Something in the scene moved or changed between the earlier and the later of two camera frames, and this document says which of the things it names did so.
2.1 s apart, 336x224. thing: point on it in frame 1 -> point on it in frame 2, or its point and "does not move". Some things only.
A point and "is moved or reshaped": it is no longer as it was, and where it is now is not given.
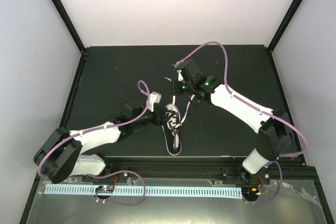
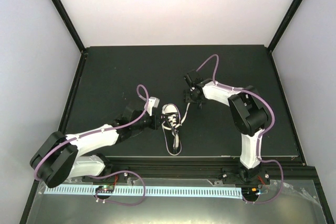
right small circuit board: [250, 192] does not move
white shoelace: [175, 123] is moved or reshaped
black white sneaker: [171, 129] does not move
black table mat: [114, 78] does not move
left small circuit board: [105, 189] does not move
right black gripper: [176, 88] -> [187, 98]
